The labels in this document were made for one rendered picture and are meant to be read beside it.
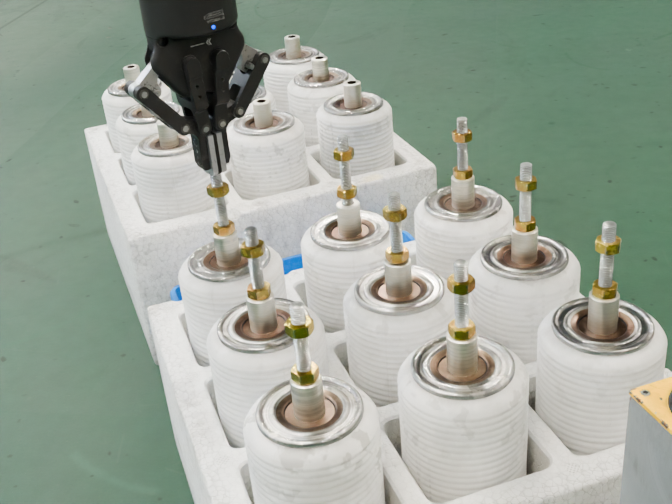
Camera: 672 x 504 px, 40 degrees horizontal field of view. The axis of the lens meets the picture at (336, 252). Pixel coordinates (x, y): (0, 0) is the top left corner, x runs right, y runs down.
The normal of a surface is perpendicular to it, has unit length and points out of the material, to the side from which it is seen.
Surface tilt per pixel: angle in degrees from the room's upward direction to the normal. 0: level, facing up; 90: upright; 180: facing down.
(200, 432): 0
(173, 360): 0
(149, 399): 0
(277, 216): 90
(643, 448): 90
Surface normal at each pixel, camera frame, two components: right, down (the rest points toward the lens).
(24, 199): -0.08, -0.87
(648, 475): -0.94, 0.23
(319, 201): 0.36, 0.43
